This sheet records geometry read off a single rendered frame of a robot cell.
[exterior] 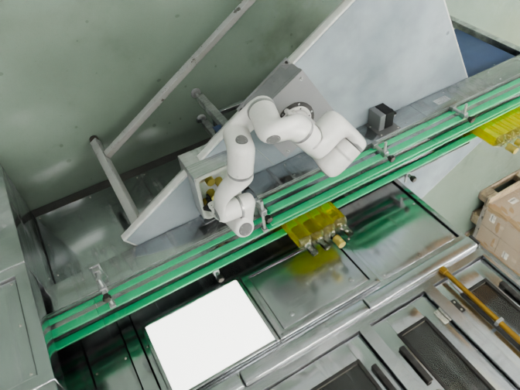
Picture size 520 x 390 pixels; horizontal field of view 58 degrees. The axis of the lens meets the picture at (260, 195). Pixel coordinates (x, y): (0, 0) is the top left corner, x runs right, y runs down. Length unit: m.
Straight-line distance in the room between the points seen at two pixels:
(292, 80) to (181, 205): 0.66
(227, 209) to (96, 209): 1.04
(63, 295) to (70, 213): 0.69
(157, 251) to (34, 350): 0.57
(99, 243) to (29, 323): 0.73
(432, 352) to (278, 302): 0.59
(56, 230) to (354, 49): 1.59
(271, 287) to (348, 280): 0.31
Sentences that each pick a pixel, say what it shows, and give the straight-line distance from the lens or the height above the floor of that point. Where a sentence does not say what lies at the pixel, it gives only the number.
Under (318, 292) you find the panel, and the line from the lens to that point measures 1.90.
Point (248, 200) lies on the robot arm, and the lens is 1.57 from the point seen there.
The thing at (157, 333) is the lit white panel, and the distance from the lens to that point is 1.89.
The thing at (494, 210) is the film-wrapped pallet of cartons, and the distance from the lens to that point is 5.57.
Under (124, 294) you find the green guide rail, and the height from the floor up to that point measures 0.93.
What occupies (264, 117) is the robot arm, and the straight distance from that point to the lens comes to 1.34.
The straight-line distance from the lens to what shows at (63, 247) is 2.35.
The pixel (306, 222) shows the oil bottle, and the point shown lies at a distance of 1.92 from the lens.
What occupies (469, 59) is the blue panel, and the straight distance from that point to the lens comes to 2.80.
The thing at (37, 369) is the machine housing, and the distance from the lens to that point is 1.57.
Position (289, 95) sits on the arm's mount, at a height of 0.86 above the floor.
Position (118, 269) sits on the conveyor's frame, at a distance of 1.88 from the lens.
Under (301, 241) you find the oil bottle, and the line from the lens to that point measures 1.86.
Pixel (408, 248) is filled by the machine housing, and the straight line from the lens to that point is 2.11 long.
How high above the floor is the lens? 2.06
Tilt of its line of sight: 40 degrees down
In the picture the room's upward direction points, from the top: 140 degrees clockwise
